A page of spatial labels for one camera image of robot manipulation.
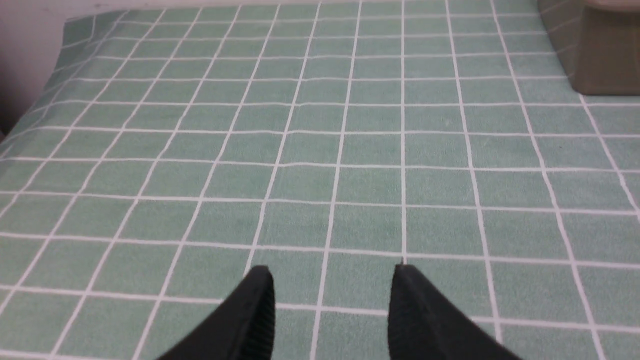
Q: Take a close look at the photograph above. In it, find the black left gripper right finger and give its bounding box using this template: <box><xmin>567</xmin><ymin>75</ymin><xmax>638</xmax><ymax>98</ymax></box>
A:
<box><xmin>387</xmin><ymin>264</ymin><xmax>519</xmax><ymax>360</ymax></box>

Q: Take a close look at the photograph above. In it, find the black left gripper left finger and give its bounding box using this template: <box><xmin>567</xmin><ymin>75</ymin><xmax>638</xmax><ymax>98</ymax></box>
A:
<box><xmin>158</xmin><ymin>265</ymin><xmax>276</xmax><ymax>360</ymax></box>

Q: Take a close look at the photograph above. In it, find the green checkered table mat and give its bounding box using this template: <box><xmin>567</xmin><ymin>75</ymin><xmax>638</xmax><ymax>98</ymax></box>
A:
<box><xmin>0</xmin><ymin>0</ymin><xmax>640</xmax><ymax>360</ymax></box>

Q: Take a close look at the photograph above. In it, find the olive green plastic bin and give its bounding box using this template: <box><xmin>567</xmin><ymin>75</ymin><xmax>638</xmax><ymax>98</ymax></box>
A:
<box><xmin>536</xmin><ymin>0</ymin><xmax>640</xmax><ymax>96</ymax></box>

